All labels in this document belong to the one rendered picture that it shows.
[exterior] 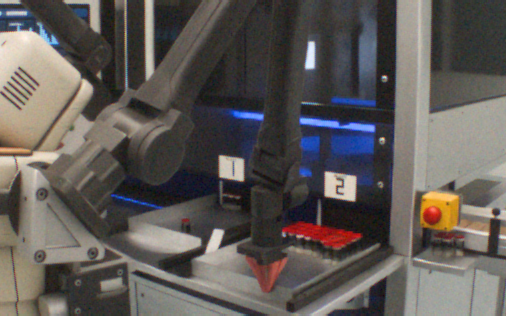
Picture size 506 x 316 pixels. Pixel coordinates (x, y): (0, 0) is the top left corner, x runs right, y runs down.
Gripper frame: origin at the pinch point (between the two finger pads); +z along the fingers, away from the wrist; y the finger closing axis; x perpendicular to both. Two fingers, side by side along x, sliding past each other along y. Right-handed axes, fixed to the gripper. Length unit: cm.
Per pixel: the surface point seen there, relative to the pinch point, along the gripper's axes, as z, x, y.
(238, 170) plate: -12, 39, 38
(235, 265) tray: 2.1, 16.4, 10.6
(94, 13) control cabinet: -55, 89, 30
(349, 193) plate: -10.7, 4.4, 38.0
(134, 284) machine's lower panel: 33, 85, 39
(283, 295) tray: 0.8, -3.6, 0.6
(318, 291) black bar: 0.8, -7.8, 6.3
